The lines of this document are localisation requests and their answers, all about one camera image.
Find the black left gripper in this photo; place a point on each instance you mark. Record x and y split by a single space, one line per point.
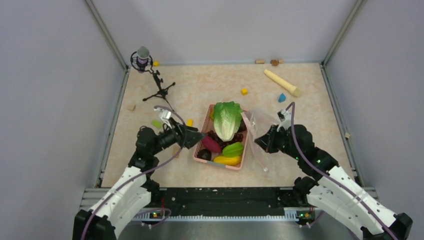
193 136

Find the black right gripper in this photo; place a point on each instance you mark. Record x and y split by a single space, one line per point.
267 141

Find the clear zip top bag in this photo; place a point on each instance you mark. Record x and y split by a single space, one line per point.
258 122

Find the green toy lettuce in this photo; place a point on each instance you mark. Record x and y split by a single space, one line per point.
226 119

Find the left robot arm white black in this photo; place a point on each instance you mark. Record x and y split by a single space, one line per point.
134 190

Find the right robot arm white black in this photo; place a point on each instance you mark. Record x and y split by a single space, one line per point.
328 187

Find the tan wooden block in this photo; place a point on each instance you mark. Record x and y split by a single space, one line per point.
176 151

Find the magenta toy sweet potato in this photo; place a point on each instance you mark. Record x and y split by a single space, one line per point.
210 144

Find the dark purple toy fruit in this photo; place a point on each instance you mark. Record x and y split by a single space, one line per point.
204 154

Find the green rectangular block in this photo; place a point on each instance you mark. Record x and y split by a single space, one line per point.
156 123

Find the dark maroon toy fruit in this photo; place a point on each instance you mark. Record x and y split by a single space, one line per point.
242 126

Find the pink plastic basket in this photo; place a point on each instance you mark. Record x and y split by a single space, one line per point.
244 139

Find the green toy starfruit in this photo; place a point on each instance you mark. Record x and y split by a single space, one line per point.
233 150

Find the blue toy block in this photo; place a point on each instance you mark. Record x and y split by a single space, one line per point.
282 98

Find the black microphone tripod stand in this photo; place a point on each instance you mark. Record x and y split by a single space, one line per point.
162 92

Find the cream toy rolling pin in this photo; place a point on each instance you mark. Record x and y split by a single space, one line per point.
292 89

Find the yellow cube block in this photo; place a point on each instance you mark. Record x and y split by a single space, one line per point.
244 91

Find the light wooden cube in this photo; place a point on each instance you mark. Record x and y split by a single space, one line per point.
131 107

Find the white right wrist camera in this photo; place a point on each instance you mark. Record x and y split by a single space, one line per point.
285 117

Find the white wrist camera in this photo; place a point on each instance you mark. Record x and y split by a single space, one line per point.
285 117
164 115

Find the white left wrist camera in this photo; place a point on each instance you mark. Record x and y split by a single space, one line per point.
164 115

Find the brown round block at wall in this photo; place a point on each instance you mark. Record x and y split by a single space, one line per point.
274 62

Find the tan cork block at wall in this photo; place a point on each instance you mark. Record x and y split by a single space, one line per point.
259 61

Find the grey microphone with shock mount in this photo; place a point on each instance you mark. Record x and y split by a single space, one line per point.
142 61

